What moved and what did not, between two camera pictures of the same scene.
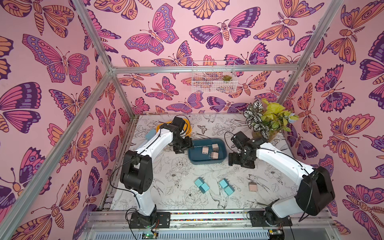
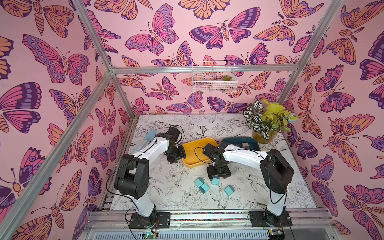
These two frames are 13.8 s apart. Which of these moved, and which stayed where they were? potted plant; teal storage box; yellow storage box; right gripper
Moved: teal storage box; yellow storage box; right gripper
Stayed: potted plant
